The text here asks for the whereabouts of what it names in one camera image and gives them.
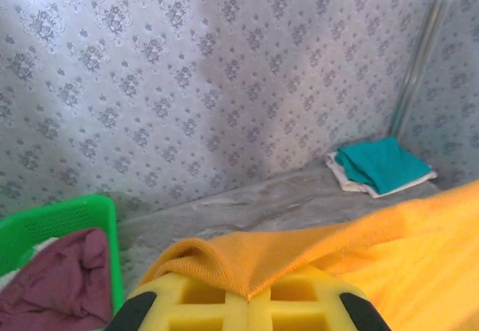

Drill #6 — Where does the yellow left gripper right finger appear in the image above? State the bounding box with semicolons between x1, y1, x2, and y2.
248;264;393;331

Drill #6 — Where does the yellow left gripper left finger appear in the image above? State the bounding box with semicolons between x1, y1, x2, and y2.
106;272;251;331

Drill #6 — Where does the orange t-shirt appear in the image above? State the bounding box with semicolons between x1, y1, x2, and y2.
137;180;479;331

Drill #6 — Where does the folded white t-shirt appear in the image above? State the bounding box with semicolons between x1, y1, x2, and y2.
325;151;439;199

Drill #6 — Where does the maroon t-shirt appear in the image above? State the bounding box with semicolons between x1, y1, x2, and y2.
0;227;115;331

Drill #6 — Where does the folded teal t-shirt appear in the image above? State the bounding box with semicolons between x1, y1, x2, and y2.
336;136;433;195

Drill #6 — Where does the green plastic basket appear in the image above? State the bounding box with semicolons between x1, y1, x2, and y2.
0;194;125;318

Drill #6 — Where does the aluminium corner post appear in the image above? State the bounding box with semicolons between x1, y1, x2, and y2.
388;0;460;142

